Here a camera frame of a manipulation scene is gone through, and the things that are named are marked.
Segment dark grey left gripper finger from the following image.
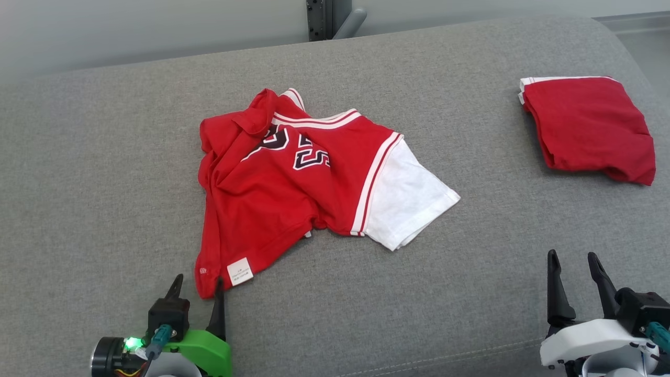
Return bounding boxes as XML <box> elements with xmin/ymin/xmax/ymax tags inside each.
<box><xmin>165</xmin><ymin>274</ymin><xmax>185</xmax><ymax>302</ymax></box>
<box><xmin>206</xmin><ymin>278</ymin><xmax>227</xmax><ymax>342</ymax></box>

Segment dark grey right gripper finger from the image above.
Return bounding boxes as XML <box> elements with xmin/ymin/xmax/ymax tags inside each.
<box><xmin>546</xmin><ymin>250</ymin><xmax>577</xmax><ymax>327</ymax></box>
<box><xmin>587</xmin><ymin>252</ymin><xmax>621</xmax><ymax>320</ymax></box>

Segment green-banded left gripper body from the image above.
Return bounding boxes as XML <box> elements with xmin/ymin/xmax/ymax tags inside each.
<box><xmin>164</xmin><ymin>329</ymin><xmax>233</xmax><ymax>377</ymax></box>

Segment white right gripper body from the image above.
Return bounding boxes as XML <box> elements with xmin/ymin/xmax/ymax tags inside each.
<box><xmin>540</xmin><ymin>318</ymin><xmax>661</xmax><ymax>377</ymax></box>

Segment red jersey with white sleeve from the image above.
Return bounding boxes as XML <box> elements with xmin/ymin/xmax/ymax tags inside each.
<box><xmin>195</xmin><ymin>87</ymin><xmax>461</xmax><ymax>300</ymax></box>

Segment red shorts with white stripe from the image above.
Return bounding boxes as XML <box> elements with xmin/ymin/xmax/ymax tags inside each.
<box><xmin>518</xmin><ymin>76</ymin><xmax>656</xmax><ymax>186</ymax></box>

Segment grey rounded metal strut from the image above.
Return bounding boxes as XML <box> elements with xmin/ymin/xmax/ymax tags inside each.
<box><xmin>332</xmin><ymin>7</ymin><xmax>367</xmax><ymax>40</ymax></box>

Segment black cable with teal connector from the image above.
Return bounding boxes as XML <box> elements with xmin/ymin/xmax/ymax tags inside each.
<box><xmin>644</xmin><ymin>321</ymin><xmax>670</xmax><ymax>354</ymax></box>
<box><xmin>115</xmin><ymin>324</ymin><xmax>174</xmax><ymax>377</ymax></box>

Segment grey metal frame post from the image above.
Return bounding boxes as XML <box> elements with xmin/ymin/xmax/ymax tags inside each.
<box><xmin>306</xmin><ymin>0</ymin><xmax>352</xmax><ymax>41</ymax></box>

